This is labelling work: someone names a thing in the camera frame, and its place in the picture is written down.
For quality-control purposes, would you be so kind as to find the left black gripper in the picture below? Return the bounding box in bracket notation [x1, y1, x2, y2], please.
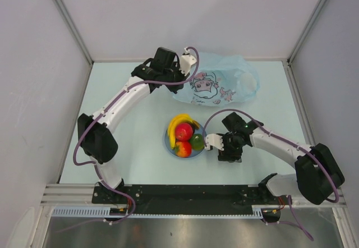
[163, 62, 190, 94]

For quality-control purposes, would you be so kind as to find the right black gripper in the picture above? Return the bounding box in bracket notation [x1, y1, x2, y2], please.
[216, 133, 245, 163]

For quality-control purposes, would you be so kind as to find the green yellow fake citrus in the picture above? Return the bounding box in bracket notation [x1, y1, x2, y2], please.
[188, 134, 204, 151]

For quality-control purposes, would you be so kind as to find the yellow fake banana bunch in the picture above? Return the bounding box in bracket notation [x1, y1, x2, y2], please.
[167, 113, 200, 149]

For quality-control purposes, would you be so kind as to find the orange fake persimmon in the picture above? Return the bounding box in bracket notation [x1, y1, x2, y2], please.
[174, 141, 192, 158]

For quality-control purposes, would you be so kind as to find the red fake fruit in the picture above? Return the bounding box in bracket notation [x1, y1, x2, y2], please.
[174, 122, 194, 141]

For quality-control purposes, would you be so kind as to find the light blue printed plastic bag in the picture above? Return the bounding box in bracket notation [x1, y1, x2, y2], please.
[173, 52, 260, 107]

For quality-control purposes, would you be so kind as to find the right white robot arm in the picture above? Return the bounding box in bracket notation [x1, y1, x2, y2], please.
[218, 112, 345, 205]

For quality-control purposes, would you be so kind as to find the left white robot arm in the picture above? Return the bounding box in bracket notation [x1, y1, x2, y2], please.
[74, 47, 197, 203]

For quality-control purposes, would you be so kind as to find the blue plastic plate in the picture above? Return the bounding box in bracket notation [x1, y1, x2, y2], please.
[163, 124, 204, 159]

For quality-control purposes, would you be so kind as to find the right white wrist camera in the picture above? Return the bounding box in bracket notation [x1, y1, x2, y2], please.
[204, 134, 224, 151]

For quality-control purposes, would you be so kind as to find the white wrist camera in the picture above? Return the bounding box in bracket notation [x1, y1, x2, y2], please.
[179, 50, 197, 76]
[204, 134, 224, 151]

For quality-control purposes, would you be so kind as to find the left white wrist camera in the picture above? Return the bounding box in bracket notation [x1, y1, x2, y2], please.
[179, 50, 197, 76]

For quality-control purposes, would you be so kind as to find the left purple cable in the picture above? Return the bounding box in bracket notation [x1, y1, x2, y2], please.
[54, 45, 200, 232]

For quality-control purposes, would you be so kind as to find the aluminium right side rail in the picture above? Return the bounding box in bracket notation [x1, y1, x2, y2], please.
[282, 60, 317, 146]

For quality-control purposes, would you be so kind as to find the aluminium rail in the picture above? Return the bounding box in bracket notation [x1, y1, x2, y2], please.
[39, 183, 343, 207]
[282, 60, 317, 146]

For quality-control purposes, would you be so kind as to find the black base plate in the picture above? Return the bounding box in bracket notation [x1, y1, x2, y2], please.
[91, 184, 288, 218]

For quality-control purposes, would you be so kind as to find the aluminium corner post left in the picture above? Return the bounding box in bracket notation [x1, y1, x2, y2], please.
[52, 0, 94, 66]

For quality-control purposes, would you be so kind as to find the aluminium corner post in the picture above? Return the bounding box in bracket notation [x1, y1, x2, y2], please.
[287, 0, 328, 65]
[52, 0, 94, 66]

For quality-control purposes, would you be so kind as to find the aluminium front rail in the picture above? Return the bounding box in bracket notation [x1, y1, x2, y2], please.
[39, 183, 343, 207]

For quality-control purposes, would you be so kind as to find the white slotted cable duct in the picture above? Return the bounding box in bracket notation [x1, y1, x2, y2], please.
[52, 206, 263, 219]

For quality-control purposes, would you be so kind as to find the aluminium corner post right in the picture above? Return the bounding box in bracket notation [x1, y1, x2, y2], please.
[287, 0, 328, 65]

